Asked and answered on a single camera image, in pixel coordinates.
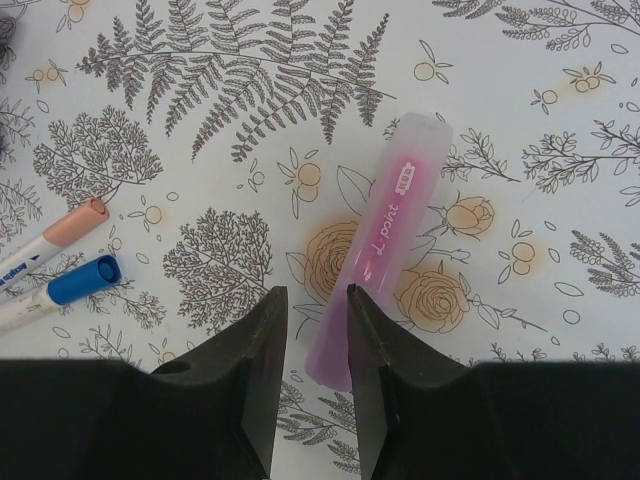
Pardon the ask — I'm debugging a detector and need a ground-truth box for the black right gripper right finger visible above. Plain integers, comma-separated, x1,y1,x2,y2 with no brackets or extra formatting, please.
347,286,639,479

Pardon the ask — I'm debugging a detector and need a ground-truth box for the blue cap white marker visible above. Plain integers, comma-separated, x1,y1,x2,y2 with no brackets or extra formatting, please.
0,254,123,332

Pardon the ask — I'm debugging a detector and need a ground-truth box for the floral patterned table mat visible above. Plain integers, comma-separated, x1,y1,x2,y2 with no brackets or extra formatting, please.
1,1,639,479

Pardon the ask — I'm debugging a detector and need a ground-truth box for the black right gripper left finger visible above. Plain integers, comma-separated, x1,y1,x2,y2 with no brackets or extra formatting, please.
1,287,288,479

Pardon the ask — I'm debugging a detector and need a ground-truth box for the peach cap white marker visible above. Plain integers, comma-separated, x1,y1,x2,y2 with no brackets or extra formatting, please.
1,197,109,291

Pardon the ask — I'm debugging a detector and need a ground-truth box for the light pink highlighter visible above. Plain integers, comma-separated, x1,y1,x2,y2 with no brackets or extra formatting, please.
305,113,453,392

